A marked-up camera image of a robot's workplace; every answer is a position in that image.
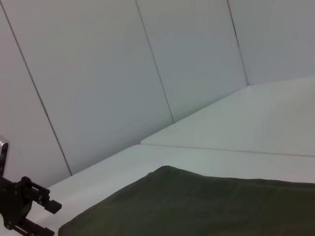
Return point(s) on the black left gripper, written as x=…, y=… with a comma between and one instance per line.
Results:
x=14, y=204

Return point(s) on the dark green shirt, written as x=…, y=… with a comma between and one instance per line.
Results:
x=197, y=209

